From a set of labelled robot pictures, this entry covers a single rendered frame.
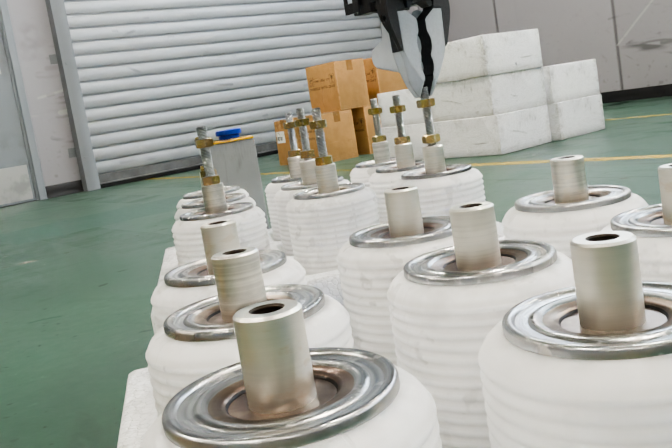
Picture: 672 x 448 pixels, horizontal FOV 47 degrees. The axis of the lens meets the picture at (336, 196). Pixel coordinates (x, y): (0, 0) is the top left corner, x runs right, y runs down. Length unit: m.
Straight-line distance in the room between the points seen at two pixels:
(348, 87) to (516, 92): 1.43
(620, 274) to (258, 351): 0.12
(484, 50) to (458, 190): 2.76
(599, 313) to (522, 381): 0.04
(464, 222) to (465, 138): 3.29
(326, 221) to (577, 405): 0.54
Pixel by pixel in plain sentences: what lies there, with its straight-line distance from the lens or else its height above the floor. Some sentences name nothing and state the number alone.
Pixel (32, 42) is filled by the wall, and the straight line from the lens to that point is 6.14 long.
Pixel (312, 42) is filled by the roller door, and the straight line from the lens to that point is 7.14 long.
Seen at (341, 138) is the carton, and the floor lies 0.13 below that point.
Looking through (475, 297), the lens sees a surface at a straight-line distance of 0.35.
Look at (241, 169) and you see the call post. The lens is 1.17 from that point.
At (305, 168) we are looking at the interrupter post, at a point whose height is 0.27.
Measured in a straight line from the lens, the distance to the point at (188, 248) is 0.77.
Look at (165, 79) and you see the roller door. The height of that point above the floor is 0.75.
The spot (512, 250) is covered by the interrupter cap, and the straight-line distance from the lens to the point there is 0.41.
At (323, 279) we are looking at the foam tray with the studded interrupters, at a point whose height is 0.18.
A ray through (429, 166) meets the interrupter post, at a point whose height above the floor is 0.26.
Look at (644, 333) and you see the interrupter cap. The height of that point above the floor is 0.25.
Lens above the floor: 0.34
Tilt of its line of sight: 7 degrees down
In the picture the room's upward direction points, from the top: 9 degrees counter-clockwise
